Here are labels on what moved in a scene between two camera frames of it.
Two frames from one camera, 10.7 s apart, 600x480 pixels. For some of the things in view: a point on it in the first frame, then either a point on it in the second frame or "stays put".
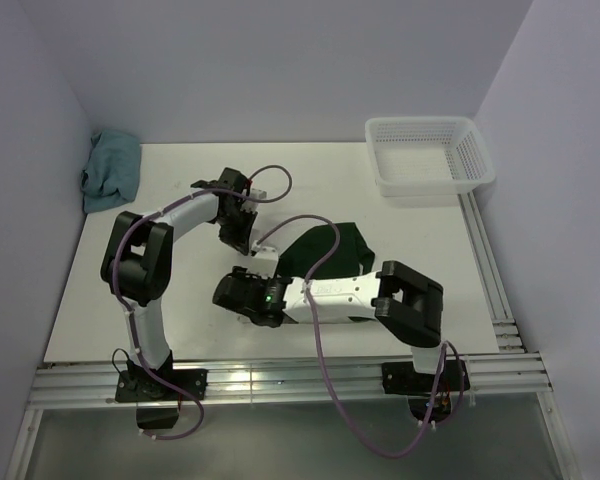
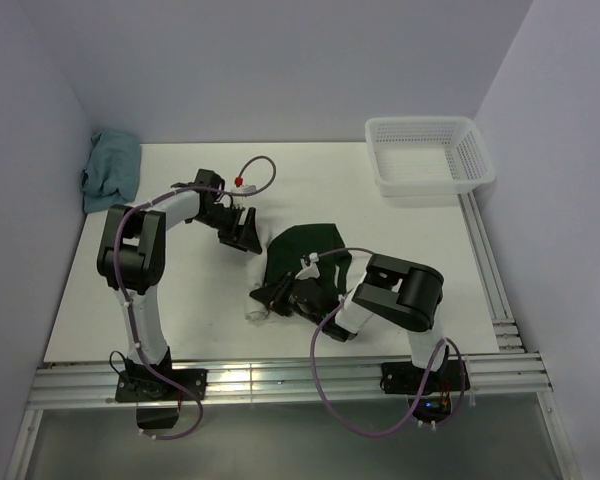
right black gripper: x=241 y=273 -> x=274 y=296
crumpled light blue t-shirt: x=112 y=174 stays put
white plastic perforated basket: x=427 y=155 stays put
